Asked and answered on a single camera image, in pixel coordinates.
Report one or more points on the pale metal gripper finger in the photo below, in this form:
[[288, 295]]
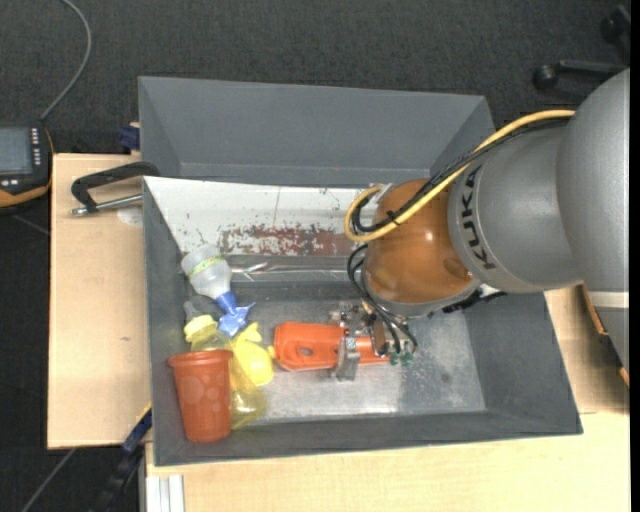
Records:
[[341, 316], [348, 357]]

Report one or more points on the orange tool with holes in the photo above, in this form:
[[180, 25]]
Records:
[[305, 347]]

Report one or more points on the yellow toy fruit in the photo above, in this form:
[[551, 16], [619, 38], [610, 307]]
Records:
[[255, 362]]

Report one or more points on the clear yellow plastic bottle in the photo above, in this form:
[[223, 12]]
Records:
[[247, 400]]

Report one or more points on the clear spray bottle blue nozzle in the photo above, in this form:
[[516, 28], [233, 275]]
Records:
[[207, 275]]

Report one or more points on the red-brown plastic cup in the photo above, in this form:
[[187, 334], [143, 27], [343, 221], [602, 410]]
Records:
[[202, 395]]

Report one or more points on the grey metal bin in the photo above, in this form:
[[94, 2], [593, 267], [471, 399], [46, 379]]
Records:
[[310, 135]]

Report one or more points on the pale brown cardboard board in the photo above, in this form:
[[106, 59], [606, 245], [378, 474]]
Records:
[[95, 300]]

